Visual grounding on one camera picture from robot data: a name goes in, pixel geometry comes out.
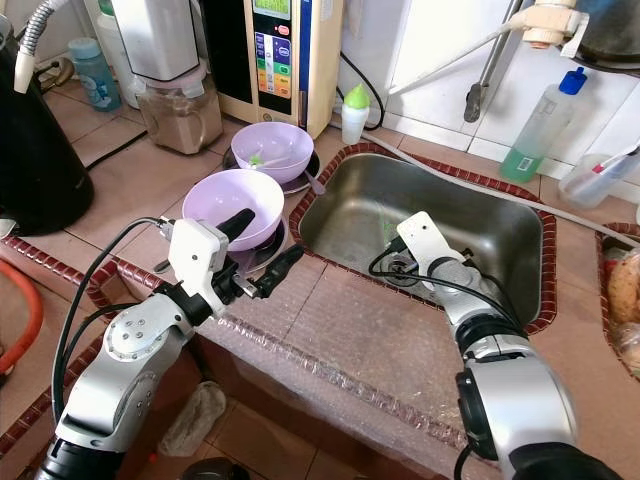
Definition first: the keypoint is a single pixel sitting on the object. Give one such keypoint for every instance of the stainless steel sink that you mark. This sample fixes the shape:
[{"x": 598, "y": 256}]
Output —
[{"x": 470, "y": 220}]

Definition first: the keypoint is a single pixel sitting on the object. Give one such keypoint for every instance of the steel deep plate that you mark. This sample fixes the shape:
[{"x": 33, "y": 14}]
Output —
[
  {"x": 308, "y": 176},
  {"x": 268, "y": 243}
]

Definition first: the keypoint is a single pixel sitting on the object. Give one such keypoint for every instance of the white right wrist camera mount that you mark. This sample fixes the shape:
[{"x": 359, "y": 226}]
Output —
[{"x": 428, "y": 242}]

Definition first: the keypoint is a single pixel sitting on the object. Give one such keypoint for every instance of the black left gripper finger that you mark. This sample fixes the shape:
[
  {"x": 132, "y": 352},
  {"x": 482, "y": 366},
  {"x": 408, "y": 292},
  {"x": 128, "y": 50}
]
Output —
[
  {"x": 282, "y": 268},
  {"x": 238, "y": 225}
]

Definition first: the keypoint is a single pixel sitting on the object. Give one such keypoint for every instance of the cream water ionizer appliance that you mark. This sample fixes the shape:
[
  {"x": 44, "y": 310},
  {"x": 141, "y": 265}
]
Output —
[{"x": 275, "y": 60}]

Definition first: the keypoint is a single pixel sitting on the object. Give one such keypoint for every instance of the pale brown vegetables pile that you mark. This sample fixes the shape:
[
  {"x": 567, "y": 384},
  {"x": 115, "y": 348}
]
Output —
[{"x": 625, "y": 300}]

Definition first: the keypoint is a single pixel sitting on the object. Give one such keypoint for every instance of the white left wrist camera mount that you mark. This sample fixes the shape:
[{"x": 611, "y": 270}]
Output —
[{"x": 195, "y": 255}]

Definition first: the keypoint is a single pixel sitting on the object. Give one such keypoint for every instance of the small white bottle green cap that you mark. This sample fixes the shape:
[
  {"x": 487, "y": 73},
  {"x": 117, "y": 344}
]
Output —
[{"x": 354, "y": 122}]

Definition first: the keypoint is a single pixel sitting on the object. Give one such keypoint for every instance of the chrome wall tap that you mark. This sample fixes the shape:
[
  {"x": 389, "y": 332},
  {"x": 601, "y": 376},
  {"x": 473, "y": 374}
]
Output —
[{"x": 475, "y": 100}]

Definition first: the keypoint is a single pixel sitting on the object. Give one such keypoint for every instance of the clear plastic container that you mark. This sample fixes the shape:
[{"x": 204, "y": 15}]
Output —
[{"x": 585, "y": 185}]

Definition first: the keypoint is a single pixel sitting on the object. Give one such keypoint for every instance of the small blue label bottle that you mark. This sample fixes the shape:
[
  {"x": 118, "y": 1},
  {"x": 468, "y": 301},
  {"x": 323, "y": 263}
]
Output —
[{"x": 95, "y": 80}]

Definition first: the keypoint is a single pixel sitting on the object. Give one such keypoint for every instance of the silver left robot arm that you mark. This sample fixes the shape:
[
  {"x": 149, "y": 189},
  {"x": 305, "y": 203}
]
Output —
[{"x": 120, "y": 370}]

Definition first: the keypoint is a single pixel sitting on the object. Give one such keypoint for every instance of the blue red toothbrush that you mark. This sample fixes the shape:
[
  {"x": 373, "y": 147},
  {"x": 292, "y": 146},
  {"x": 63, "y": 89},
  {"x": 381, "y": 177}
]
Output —
[{"x": 618, "y": 163}]

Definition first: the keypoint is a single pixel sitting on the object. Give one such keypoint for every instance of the dish soap bottle blue cap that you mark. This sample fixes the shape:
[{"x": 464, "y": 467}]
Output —
[{"x": 540, "y": 130}]

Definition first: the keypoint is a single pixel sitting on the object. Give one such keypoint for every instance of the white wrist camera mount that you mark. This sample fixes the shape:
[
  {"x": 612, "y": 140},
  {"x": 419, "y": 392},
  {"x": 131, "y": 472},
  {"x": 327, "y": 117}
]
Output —
[
  {"x": 428, "y": 242},
  {"x": 195, "y": 255}
]

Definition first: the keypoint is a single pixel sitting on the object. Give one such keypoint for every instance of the white blender with jar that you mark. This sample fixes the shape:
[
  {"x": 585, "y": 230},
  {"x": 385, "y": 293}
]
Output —
[{"x": 160, "y": 40}]

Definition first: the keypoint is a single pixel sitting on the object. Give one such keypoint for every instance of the black electric kettle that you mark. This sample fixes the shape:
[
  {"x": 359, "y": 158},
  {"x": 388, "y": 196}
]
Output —
[{"x": 40, "y": 160}]

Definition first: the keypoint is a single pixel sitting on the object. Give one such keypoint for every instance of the beige faucet filter white spout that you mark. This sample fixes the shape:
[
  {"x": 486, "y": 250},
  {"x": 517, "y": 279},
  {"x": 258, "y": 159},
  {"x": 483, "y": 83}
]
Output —
[{"x": 550, "y": 22}]

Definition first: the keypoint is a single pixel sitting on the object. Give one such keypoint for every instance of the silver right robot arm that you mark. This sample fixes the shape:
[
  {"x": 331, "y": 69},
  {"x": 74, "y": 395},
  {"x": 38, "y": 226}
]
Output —
[{"x": 520, "y": 400}]

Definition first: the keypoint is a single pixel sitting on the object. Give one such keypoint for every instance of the crumpled grey plastic bag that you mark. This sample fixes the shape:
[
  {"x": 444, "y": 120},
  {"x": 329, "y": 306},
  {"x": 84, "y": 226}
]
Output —
[{"x": 195, "y": 420}]

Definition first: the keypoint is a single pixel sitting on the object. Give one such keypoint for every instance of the red plastic basin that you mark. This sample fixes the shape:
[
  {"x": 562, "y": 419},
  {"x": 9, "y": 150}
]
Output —
[{"x": 38, "y": 320}]

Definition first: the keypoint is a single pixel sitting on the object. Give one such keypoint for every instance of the white jug green cap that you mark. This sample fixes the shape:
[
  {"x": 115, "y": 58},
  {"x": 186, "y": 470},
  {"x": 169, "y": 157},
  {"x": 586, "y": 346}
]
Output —
[{"x": 112, "y": 45}]

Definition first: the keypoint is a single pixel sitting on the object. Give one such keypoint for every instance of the clear bubble wrap sheet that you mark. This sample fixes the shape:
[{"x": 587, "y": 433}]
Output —
[{"x": 360, "y": 340}]

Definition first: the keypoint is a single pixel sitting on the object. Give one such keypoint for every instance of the metal spoon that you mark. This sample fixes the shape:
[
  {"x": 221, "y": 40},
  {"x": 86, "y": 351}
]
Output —
[{"x": 318, "y": 186}]

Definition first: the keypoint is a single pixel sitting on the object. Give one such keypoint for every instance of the dark round metal container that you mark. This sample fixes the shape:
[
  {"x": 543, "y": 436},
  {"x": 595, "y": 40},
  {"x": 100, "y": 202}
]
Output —
[{"x": 210, "y": 472}]

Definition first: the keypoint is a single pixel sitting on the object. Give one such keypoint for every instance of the purple plastic bowl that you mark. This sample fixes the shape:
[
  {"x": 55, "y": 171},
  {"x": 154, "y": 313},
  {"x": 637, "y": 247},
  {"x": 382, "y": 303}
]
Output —
[
  {"x": 220, "y": 195},
  {"x": 285, "y": 145}
]

